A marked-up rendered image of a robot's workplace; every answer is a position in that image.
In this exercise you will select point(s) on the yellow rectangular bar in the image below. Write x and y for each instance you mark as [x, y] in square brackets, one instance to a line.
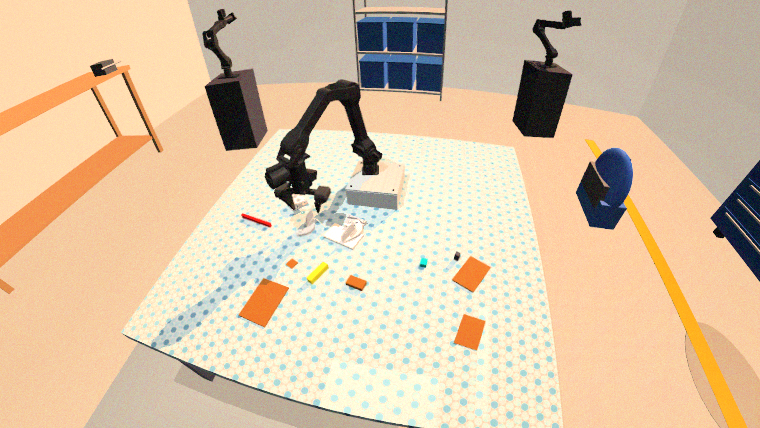
[317, 272]

